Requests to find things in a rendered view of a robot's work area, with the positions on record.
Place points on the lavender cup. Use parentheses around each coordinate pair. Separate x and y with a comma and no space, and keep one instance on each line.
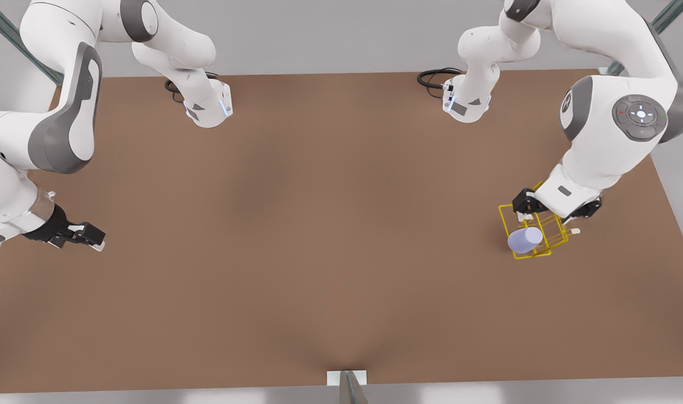
(525,240)

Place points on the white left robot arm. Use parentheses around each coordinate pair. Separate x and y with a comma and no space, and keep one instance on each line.
(610,129)

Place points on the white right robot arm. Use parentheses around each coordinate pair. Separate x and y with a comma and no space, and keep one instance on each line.
(61,123)

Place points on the silver frame post with foot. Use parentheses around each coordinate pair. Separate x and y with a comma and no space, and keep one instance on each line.
(348,387)

